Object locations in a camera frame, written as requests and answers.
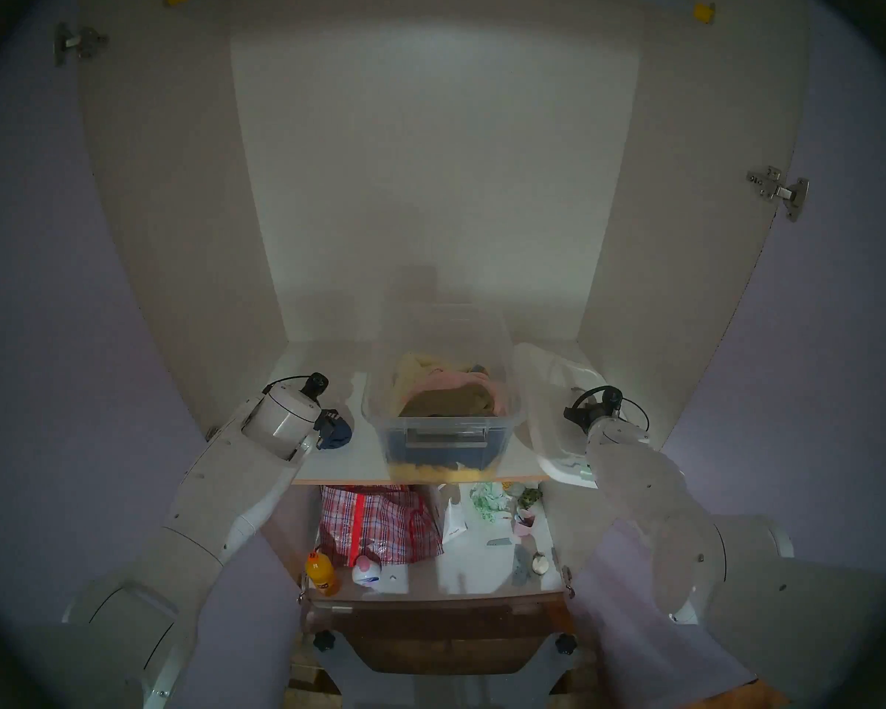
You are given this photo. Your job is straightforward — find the clear plastic storage bin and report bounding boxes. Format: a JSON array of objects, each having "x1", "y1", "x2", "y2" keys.
[{"x1": 360, "y1": 301, "x2": 526, "y2": 487}]

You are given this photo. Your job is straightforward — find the olive green knit sock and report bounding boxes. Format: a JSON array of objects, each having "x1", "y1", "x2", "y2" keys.
[{"x1": 399, "y1": 388, "x2": 498, "y2": 419}]

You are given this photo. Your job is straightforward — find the lavender cabinet door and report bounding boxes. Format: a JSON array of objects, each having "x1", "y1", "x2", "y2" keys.
[
  {"x1": 0, "y1": 21, "x2": 303, "y2": 709},
  {"x1": 561, "y1": 0, "x2": 886, "y2": 705}
]

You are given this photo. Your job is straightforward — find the grey robot stand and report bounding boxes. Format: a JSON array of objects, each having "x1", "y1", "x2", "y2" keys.
[{"x1": 306, "y1": 626, "x2": 585, "y2": 709}]

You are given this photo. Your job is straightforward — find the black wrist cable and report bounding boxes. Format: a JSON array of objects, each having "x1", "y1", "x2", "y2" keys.
[
  {"x1": 262, "y1": 373, "x2": 330, "y2": 400},
  {"x1": 565, "y1": 385, "x2": 650, "y2": 432}
]

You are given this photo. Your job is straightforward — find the white bottle pink cap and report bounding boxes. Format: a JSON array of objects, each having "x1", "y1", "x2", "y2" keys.
[{"x1": 351, "y1": 551, "x2": 385, "y2": 589}]

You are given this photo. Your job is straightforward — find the yellow fuzzy cloth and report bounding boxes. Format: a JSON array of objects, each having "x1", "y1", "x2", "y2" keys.
[{"x1": 388, "y1": 460, "x2": 500, "y2": 487}]

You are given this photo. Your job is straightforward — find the white plastic bin lid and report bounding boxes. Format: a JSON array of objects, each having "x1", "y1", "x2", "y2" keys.
[{"x1": 513, "y1": 343, "x2": 600, "y2": 488}]

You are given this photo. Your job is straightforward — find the white paper carton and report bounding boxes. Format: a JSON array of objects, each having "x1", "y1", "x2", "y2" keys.
[{"x1": 441, "y1": 486, "x2": 467, "y2": 544}]

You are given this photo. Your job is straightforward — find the orange bottle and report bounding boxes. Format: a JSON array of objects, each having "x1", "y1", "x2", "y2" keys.
[{"x1": 305, "y1": 551, "x2": 340, "y2": 596}]

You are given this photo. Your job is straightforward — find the pink fuzzy sock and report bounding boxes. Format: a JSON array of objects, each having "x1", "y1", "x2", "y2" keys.
[{"x1": 423, "y1": 369, "x2": 507, "y2": 414}]

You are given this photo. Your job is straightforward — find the cream yellow sock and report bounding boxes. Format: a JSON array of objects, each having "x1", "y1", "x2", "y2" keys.
[{"x1": 391, "y1": 353, "x2": 453, "y2": 413}]

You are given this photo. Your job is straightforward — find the green patterned cloth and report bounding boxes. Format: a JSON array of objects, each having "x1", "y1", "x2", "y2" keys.
[{"x1": 471, "y1": 482, "x2": 515, "y2": 524}]

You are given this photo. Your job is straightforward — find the red plaid bag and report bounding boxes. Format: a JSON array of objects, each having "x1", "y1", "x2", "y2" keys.
[{"x1": 317, "y1": 484, "x2": 445, "y2": 566}]

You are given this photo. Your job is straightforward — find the white wardrobe cabinet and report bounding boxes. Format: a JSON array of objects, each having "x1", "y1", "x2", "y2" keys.
[{"x1": 78, "y1": 0, "x2": 813, "y2": 605}]

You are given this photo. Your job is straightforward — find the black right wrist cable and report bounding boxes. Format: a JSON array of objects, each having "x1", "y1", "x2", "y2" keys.
[{"x1": 565, "y1": 385, "x2": 650, "y2": 432}]

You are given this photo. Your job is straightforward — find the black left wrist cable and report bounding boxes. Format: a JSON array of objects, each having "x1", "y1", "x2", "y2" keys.
[{"x1": 262, "y1": 373, "x2": 330, "y2": 400}]

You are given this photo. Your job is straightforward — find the navy blue striped sock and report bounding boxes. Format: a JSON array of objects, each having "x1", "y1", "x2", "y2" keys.
[{"x1": 320, "y1": 414, "x2": 354, "y2": 451}]

